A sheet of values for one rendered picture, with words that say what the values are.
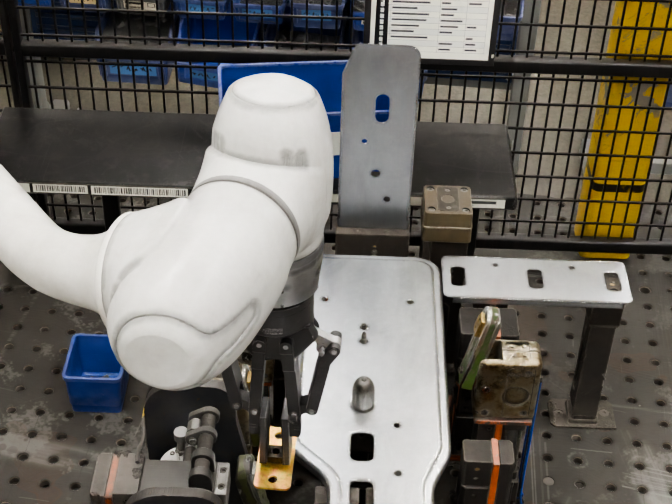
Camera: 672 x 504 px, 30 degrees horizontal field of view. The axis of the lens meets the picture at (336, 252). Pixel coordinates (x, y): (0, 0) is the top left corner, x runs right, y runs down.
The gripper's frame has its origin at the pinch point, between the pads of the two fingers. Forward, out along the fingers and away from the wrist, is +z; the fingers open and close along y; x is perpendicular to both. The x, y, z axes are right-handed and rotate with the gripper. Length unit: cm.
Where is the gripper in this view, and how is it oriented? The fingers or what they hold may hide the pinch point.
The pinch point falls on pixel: (275, 431)
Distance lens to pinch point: 130.6
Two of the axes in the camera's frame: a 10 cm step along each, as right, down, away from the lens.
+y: 10.0, 0.7, -0.4
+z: -0.2, 7.7, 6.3
